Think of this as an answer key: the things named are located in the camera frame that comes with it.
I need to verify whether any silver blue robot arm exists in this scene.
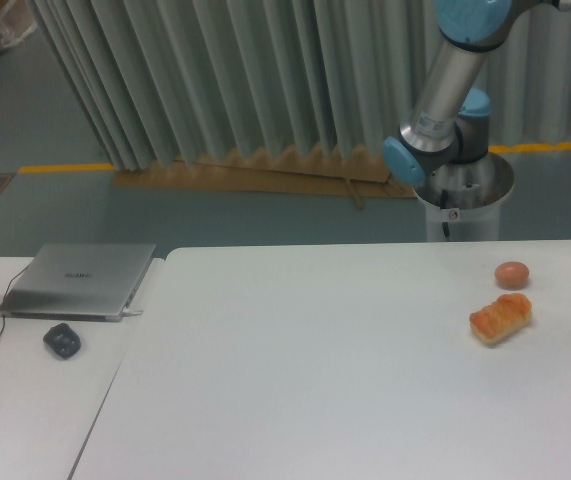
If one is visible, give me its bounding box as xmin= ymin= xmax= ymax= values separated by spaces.
xmin=382 ymin=1 xmax=540 ymax=185

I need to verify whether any brown cardboard sheet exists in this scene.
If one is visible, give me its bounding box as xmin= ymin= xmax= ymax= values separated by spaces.
xmin=111 ymin=144 xmax=415 ymax=209

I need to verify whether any grey green pleated curtain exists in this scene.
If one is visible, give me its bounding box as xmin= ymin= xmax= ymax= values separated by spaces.
xmin=30 ymin=1 xmax=571 ymax=170

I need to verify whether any silver closed laptop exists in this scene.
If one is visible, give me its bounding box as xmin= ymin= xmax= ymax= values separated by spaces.
xmin=0 ymin=243 xmax=156 ymax=321

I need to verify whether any brown egg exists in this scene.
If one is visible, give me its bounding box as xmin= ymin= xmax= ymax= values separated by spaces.
xmin=494 ymin=261 xmax=530 ymax=290

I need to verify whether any orange bread loaf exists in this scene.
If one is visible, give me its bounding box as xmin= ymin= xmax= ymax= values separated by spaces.
xmin=469 ymin=293 xmax=532 ymax=345

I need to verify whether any black round controller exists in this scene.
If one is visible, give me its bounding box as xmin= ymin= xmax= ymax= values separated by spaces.
xmin=43 ymin=323 xmax=82 ymax=360

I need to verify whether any white laptop plug cable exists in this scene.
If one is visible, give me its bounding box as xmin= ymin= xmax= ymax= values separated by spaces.
xmin=123 ymin=258 xmax=162 ymax=317

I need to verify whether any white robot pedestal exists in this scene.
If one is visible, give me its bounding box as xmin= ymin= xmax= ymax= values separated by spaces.
xmin=414 ymin=153 xmax=515 ymax=242

